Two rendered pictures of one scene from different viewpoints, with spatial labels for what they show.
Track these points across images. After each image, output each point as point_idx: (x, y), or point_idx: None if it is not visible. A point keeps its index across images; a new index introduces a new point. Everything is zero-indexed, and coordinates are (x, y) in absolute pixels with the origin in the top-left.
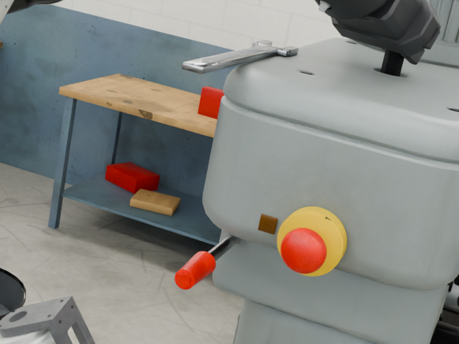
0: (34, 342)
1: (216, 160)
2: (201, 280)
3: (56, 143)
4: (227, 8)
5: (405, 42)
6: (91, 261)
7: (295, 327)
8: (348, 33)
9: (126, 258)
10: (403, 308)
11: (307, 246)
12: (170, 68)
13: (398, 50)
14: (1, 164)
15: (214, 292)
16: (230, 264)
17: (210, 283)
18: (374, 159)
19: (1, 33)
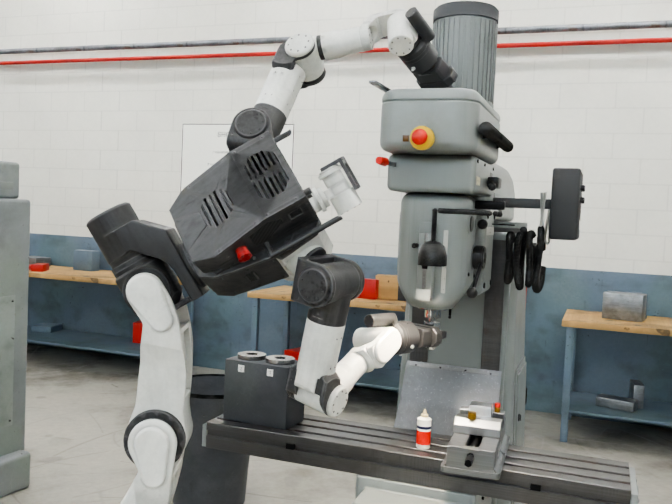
0: (334, 167)
1: (383, 123)
2: (365, 414)
3: (244, 345)
4: (355, 227)
5: (445, 80)
6: None
7: (423, 201)
8: (424, 86)
9: (308, 407)
10: (462, 173)
11: (420, 132)
12: None
13: (443, 85)
14: (204, 368)
15: (376, 419)
16: (393, 176)
17: (372, 415)
18: (438, 104)
19: None
